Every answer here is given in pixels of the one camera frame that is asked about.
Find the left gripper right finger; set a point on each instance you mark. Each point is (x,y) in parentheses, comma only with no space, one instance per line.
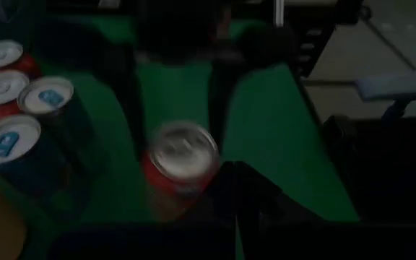
(273,231)

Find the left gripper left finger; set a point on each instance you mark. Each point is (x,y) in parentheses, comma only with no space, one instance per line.
(211,238)

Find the grey chair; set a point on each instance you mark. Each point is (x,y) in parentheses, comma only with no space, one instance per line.
(395,88)

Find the blue silver Red Bull can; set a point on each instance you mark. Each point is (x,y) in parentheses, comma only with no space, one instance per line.
(45,96)
(7,141)

